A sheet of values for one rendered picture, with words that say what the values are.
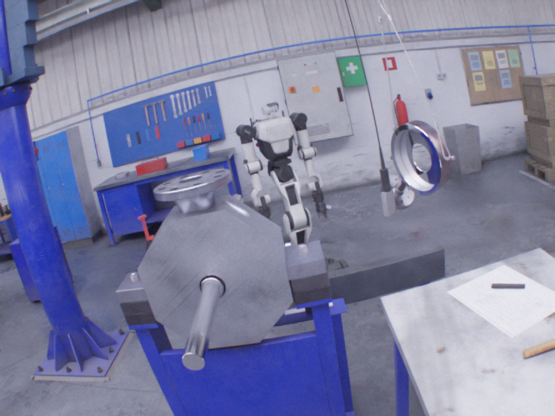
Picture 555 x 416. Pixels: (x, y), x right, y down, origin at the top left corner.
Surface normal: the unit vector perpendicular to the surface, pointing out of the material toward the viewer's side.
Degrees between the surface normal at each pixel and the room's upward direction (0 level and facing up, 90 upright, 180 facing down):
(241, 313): 90
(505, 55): 90
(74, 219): 90
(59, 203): 90
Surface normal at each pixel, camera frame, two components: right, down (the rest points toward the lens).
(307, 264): 0.00, 0.24
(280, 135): 0.31, 0.16
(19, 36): -0.21, 0.27
